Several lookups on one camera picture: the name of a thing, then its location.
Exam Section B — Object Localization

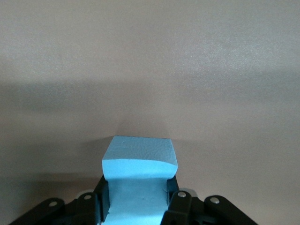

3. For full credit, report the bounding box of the light blue foam block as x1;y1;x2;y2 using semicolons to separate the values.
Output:
102;135;179;225

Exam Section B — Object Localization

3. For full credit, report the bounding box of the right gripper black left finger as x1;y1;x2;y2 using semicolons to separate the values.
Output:
9;177;111;225

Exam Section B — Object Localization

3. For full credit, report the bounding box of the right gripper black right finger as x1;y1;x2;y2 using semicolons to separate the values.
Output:
161;175;256;225

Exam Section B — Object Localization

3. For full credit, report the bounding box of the brown table cover sheet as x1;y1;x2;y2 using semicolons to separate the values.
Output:
0;0;300;225

